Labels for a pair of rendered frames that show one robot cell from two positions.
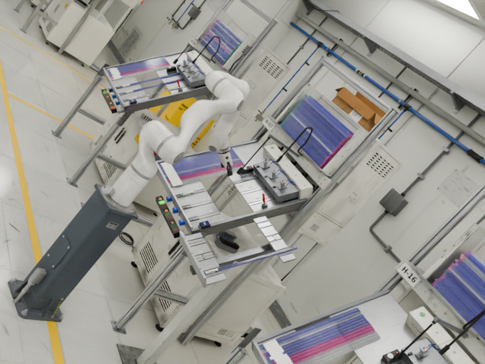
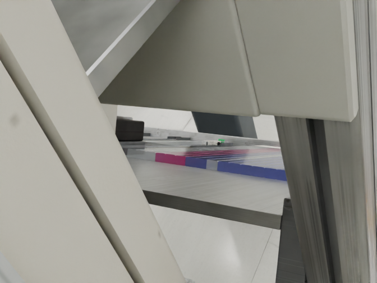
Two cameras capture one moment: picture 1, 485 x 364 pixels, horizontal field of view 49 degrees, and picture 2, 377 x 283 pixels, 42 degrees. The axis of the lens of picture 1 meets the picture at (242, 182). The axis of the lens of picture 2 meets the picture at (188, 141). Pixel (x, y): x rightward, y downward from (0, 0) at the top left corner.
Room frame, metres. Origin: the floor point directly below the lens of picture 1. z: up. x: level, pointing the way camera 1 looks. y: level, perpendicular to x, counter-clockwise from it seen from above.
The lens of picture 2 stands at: (3.74, 0.03, 1.45)
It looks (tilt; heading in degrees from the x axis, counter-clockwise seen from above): 39 degrees down; 171
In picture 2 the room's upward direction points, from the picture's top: 20 degrees counter-clockwise
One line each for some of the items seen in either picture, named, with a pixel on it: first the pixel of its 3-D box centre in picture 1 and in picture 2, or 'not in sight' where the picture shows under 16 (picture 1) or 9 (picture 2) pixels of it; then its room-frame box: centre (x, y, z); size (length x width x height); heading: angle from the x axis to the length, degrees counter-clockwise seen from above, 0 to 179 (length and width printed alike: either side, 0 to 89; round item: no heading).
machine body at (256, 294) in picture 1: (203, 271); not in sight; (3.38, -0.20, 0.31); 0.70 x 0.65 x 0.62; 43
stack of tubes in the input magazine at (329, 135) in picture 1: (318, 133); not in sight; (3.25, -0.15, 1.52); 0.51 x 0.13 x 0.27; 43
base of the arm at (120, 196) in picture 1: (128, 185); not in sight; (2.37, 0.39, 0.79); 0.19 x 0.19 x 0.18
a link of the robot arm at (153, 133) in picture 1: (151, 147); not in sight; (2.38, 0.42, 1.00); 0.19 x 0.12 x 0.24; 76
